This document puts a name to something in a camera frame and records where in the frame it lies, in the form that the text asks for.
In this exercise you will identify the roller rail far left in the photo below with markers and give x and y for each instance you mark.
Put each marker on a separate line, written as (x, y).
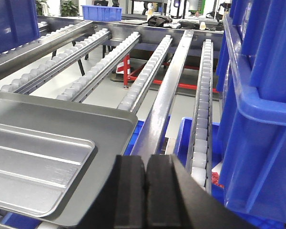
(29, 82)

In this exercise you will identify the roller rail right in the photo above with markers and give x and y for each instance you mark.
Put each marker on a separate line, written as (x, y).
(203, 96)

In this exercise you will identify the blue crate upper left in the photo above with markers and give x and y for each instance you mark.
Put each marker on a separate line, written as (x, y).
(18, 23)

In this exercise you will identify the green potted plant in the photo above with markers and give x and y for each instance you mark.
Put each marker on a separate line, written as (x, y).
(69, 8)

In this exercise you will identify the roller rail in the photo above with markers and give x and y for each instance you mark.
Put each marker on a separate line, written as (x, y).
(203, 96)
(133, 99)
(83, 86)
(29, 82)

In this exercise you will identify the red metal frame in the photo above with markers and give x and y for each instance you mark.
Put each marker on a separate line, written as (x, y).
(188, 80)

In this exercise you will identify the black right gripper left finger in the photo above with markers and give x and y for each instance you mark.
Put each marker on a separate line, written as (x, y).
(121, 202)

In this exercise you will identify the blue bin lower shelf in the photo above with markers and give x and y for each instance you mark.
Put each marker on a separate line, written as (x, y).
(183, 140)

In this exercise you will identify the large blue crate right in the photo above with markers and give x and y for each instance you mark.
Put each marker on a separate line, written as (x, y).
(252, 77)

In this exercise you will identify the small blue bin background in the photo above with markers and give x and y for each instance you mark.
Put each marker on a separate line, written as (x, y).
(101, 13)

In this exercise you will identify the steel divider bar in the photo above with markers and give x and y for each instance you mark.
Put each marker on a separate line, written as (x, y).
(148, 142)

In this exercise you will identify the black bag on table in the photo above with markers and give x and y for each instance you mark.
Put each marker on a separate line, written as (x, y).
(158, 20)

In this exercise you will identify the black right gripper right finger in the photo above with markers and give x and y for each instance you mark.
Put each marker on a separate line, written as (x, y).
(176, 201)

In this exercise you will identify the silver metal tray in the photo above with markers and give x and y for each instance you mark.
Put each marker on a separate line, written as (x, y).
(55, 156)

